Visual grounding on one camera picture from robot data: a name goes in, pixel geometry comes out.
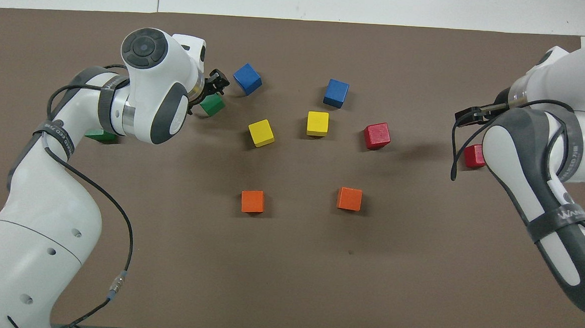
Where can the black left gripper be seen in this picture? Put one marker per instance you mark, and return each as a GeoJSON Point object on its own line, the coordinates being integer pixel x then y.
{"type": "Point", "coordinates": [204, 89]}

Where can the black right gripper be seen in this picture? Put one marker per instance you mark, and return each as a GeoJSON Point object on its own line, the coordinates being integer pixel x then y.
{"type": "Point", "coordinates": [502, 101]}

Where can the green wooden block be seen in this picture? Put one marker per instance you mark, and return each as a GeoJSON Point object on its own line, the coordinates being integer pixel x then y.
{"type": "Point", "coordinates": [212, 105]}
{"type": "Point", "coordinates": [101, 135]}

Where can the red wooden block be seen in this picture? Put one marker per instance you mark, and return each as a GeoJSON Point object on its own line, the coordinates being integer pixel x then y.
{"type": "Point", "coordinates": [473, 156]}
{"type": "Point", "coordinates": [377, 136]}

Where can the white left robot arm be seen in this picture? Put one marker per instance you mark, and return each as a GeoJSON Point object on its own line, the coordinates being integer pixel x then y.
{"type": "Point", "coordinates": [44, 221]}

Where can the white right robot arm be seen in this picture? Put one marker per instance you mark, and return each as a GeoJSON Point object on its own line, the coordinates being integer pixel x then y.
{"type": "Point", "coordinates": [563, 148]}

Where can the blue wooden block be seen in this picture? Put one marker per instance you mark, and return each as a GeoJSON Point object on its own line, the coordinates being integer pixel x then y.
{"type": "Point", "coordinates": [247, 79]}
{"type": "Point", "coordinates": [336, 93]}

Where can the yellow wooden block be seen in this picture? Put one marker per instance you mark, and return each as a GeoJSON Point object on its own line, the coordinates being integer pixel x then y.
{"type": "Point", "coordinates": [261, 133]}
{"type": "Point", "coordinates": [317, 124]}

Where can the orange wooden block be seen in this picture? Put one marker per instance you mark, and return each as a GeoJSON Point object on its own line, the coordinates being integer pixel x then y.
{"type": "Point", "coordinates": [253, 202]}
{"type": "Point", "coordinates": [349, 199]}

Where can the brown paper mat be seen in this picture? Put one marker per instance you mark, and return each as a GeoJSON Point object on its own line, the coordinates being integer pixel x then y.
{"type": "Point", "coordinates": [316, 275]}

